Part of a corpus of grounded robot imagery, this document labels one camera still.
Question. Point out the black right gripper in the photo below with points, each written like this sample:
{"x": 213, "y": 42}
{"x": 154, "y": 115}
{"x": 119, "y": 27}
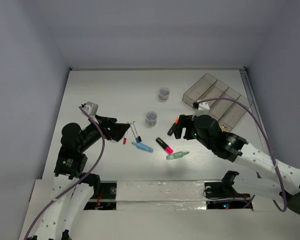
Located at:
{"x": 184, "y": 120}

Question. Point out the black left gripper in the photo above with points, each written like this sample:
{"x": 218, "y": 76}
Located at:
{"x": 108, "y": 122}

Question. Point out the red capped white pen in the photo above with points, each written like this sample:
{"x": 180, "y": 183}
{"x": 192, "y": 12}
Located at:
{"x": 126, "y": 135}

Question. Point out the pink highlighter marker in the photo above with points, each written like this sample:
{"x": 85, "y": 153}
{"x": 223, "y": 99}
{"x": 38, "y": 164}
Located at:
{"x": 164, "y": 145}

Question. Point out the clear jar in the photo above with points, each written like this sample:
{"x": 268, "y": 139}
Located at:
{"x": 151, "y": 118}
{"x": 164, "y": 94}

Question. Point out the black capped white pen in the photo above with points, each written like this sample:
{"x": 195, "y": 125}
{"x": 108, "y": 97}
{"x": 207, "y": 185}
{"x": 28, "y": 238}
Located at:
{"x": 137, "y": 131}

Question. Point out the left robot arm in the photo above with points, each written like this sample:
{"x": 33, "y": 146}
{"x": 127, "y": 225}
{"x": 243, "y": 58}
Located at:
{"x": 72, "y": 188}

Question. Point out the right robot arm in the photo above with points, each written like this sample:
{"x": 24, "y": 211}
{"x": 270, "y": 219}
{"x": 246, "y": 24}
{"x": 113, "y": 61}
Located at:
{"x": 284, "y": 180}

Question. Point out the green utility knife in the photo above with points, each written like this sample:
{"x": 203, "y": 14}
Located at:
{"x": 177, "y": 155}

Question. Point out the blue utility knife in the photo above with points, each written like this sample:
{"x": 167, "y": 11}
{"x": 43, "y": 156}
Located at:
{"x": 143, "y": 147}

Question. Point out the clear four-compartment organizer tray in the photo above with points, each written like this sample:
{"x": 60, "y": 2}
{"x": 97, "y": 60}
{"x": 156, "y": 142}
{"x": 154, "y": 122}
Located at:
{"x": 226, "y": 112}

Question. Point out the white front board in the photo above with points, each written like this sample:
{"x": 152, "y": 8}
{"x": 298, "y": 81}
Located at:
{"x": 177, "y": 210}

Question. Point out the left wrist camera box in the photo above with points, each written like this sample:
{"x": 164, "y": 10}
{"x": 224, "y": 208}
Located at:
{"x": 90, "y": 108}

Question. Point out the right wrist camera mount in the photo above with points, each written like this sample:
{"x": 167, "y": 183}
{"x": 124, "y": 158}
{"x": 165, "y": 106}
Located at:
{"x": 201, "y": 105}

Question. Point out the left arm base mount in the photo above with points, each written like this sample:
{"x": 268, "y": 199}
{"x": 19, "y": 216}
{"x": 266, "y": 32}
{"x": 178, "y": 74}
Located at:
{"x": 105, "y": 198}

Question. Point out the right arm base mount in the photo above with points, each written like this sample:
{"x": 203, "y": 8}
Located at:
{"x": 220, "y": 195}

